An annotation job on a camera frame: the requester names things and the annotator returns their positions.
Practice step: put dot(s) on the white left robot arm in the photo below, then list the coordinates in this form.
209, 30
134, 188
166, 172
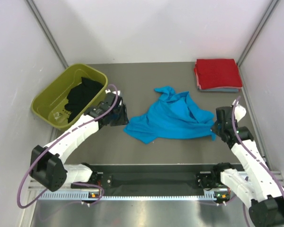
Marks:
48, 162

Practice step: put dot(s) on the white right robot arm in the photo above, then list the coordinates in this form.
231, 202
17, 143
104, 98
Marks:
262, 194

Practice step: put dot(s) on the black t shirt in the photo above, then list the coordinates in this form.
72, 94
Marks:
81, 95

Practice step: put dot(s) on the aluminium frame rail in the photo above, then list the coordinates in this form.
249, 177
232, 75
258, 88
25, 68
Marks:
34, 189

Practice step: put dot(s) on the blue t shirt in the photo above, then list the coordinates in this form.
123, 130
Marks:
173, 116

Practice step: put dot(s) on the left corner aluminium post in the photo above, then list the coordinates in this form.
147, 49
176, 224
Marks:
46, 31

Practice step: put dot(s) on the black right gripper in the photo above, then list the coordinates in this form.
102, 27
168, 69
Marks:
214, 128

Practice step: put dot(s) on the olive green plastic bin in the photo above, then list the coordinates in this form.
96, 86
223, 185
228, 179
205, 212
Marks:
49, 105

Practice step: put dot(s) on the red folded t shirt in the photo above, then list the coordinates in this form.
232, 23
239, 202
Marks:
213, 73

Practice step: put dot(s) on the corner aluminium post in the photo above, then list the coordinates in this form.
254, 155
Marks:
260, 26
46, 31

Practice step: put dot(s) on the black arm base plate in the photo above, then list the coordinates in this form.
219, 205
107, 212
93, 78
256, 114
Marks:
188, 179

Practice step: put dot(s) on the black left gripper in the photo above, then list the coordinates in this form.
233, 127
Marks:
122, 109

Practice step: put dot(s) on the right corner aluminium post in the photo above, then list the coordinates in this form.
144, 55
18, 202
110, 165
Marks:
260, 26

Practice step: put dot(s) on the white slotted cable duct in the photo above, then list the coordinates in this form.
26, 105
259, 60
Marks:
92, 195

